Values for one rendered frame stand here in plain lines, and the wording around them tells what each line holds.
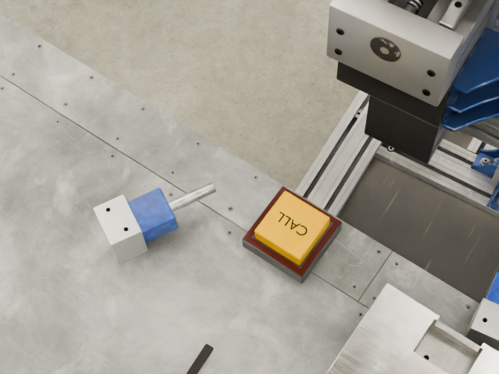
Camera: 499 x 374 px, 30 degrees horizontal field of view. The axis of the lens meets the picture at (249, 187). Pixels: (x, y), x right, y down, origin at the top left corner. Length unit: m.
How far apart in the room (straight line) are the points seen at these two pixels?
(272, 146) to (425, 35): 1.10
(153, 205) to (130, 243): 0.05
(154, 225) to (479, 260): 0.83
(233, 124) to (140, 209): 1.04
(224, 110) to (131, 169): 0.98
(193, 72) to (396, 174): 0.59
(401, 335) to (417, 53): 0.28
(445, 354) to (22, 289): 0.46
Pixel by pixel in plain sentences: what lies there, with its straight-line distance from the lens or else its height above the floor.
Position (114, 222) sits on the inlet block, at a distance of 1.00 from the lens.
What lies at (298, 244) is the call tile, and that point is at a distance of 0.99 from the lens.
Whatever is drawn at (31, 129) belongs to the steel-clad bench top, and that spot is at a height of 0.80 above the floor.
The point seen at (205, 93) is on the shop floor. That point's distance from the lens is 2.08.
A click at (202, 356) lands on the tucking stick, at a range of 0.99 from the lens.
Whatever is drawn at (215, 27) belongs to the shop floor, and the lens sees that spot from 2.19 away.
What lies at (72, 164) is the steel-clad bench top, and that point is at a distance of 1.11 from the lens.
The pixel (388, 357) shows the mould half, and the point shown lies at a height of 0.89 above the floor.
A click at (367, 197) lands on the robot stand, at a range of 1.72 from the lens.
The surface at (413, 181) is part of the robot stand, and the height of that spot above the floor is 0.21.
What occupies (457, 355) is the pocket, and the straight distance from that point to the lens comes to 0.94.
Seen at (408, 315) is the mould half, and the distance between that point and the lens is 0.92.
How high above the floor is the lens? 1.75
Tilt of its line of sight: 63 degrees down
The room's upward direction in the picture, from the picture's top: 4 degrees counter-clockwise
